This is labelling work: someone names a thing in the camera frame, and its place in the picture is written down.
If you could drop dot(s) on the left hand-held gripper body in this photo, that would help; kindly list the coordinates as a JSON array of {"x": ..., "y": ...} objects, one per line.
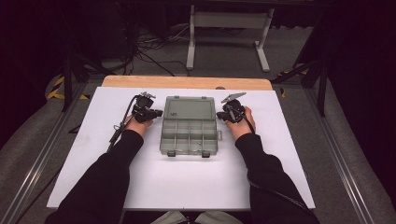
[{"x": 141, "y": 107}]

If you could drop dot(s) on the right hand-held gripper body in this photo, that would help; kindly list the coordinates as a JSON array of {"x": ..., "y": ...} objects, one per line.
[{"x": 234, "y": 107}]

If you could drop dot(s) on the grey translucent compartment box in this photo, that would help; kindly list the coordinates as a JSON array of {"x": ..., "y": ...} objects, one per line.
[{"x": 189, "y": 124}]

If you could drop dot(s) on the person's left hand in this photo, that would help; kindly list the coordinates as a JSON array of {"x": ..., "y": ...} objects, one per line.
[{"x": 138, "y": 126}]

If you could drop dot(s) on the person's right hand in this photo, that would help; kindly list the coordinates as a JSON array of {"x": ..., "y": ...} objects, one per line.
[{"x": 241, "y": 126}]

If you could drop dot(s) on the wooden table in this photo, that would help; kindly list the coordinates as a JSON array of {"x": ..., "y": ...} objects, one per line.
[{"x": 186, "y": 82}]

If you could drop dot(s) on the yellow black floor tape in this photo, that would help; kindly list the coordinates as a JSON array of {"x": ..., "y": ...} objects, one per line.
[
  {"x": 56, "y": 90},
  {"x": 282, "y": 92}
]

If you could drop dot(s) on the white table board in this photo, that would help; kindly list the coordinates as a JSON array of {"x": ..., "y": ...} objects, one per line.
[{"x": 186, "y": 183}]

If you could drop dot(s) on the black tripod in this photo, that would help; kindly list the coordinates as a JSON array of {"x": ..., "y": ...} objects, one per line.
[{"x": 70, "y": 71}]

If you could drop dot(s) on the grey metal stand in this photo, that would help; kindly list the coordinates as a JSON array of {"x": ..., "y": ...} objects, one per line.
[{"x": 230, "y": 20}]

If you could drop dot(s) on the black metal stand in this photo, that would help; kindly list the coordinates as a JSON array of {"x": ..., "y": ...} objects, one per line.
[{"x": 320, "y": 77}]

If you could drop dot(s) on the person's right leg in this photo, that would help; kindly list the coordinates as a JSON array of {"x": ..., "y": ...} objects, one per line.
[{"x": 218, "y": 218}]

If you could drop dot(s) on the person's leg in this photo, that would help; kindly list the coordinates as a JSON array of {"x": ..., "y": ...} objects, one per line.
[
  {"x": 169, "y": 218},
  {"x": 218, "y": 218}
]

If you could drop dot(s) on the person's left leg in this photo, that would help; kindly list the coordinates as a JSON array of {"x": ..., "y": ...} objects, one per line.
[{"x": 169, "y": 218}]

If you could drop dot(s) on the aluminium floor rail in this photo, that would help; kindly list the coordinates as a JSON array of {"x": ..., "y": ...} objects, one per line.
[
  {"x": 37, "y": 161},
  {"x": 339, "y": 161}
]

